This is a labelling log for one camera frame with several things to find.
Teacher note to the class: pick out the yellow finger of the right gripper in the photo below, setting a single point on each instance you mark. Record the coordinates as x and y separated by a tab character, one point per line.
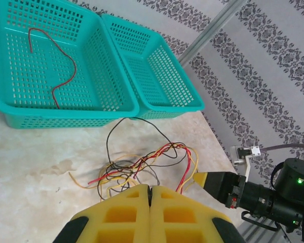
218	184

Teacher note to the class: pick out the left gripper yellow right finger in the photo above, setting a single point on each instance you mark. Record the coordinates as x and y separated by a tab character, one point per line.
182	217

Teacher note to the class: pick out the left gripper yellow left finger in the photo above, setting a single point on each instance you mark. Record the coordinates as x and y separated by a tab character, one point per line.
116	217

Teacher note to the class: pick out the teal plastic basket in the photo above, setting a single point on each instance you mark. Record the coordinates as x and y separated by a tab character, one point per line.
167	76
96	63

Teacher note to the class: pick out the aluminium side rail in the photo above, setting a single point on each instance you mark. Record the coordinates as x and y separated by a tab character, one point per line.
263	233

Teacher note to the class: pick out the aluminium frame post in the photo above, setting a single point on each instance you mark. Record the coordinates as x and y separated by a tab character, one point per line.
207	33

